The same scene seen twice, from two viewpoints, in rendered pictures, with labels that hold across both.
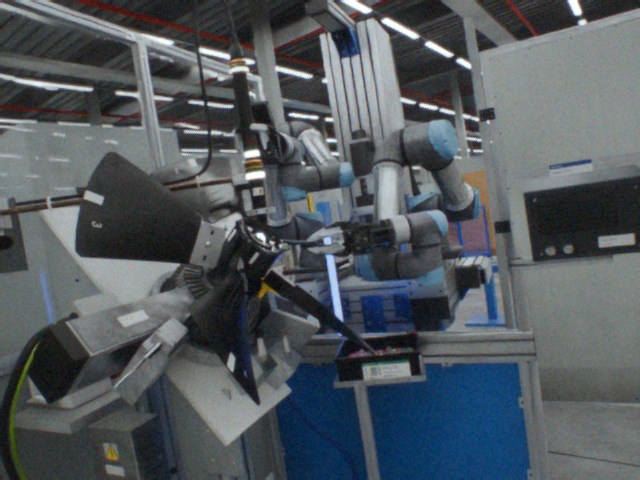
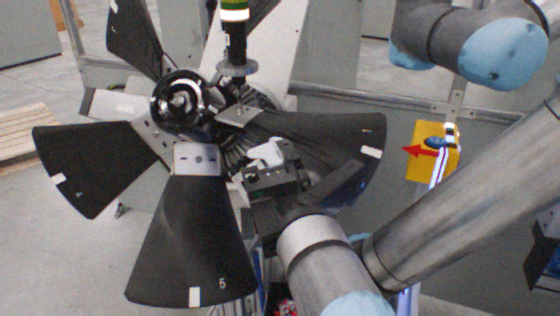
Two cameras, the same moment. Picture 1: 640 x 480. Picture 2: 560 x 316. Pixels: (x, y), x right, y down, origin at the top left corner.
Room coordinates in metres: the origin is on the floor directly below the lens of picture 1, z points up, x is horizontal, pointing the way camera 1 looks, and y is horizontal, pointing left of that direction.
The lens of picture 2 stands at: (1.14, -0.46, 1.46)
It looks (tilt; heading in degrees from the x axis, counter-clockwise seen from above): 32 degrees down; 85
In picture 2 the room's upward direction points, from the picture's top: straight up
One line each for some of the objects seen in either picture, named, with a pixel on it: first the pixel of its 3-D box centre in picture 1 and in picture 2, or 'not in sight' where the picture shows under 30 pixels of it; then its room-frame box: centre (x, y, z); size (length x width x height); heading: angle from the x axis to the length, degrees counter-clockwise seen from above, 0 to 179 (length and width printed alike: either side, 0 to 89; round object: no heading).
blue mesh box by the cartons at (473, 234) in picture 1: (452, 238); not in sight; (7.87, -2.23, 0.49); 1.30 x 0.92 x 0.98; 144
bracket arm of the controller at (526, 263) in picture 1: (559, 260); not in sight; (1.16, -0.60, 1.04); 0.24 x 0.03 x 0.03; 64
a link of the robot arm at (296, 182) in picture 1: (298, 182); (425, 29); (1.39, 0.04, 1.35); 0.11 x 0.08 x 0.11; 101
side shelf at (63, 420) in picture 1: (100, 395); not in sight; (1.25, 0.68, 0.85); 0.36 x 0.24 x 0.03; 154
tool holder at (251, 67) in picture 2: (254, 194); (235, 39); (1.11, 0.14, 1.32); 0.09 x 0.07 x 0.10; 99
